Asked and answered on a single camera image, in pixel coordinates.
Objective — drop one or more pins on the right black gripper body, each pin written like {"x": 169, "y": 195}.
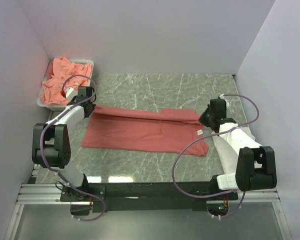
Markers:
{"x": 205, "y": 118}

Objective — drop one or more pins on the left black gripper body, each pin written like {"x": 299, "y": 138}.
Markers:
{"x": 92, "y": 108}

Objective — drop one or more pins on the red t-shirt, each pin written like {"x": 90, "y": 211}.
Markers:
{"x": 167, "y": 131}

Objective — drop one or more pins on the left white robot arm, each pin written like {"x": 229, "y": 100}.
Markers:
{"x": 51, "y": 148}

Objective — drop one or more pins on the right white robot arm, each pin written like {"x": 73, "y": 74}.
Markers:
{"x": 247, "y": 165}

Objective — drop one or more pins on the salmon pink t-shirt pile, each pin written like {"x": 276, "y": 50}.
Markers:
{"x": 74, "y": 81}

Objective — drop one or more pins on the white plastic laundry basket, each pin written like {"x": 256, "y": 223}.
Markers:
{"x": 48, "y": 105}

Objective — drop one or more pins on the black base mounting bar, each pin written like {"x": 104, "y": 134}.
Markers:
{"x": 133, "y": 196}

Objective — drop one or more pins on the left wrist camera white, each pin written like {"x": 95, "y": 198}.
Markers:
{"x": 69, "y": 93}

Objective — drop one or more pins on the aluminium rail frame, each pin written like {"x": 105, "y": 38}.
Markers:
{"x": 48, "y": 194}

